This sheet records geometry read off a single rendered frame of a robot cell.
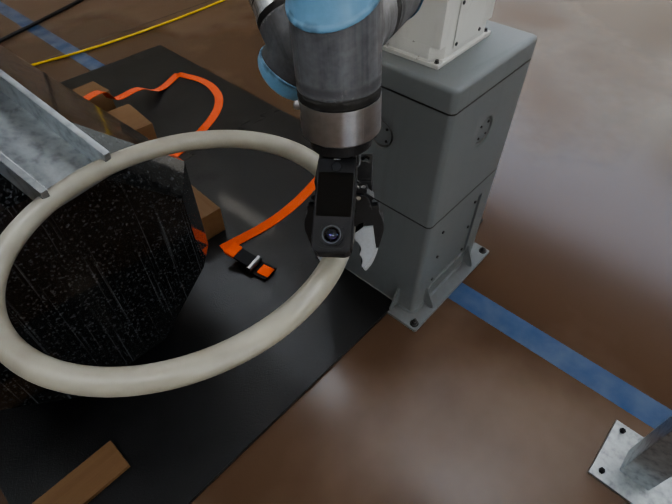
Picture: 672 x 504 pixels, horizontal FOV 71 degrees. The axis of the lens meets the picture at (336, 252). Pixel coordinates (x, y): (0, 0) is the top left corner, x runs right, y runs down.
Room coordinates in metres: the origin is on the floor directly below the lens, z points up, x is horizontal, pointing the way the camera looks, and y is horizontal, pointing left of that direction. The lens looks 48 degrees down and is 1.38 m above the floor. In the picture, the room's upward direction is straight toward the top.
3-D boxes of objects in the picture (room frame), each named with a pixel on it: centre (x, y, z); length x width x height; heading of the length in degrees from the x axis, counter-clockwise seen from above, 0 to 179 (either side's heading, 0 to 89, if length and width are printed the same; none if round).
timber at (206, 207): (1.43, 0.60, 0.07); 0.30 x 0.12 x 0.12; 45
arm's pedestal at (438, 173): (1.24, -0.25, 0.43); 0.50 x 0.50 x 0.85; 48
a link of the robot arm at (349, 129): (0.47, 0.00, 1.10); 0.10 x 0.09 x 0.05; 86
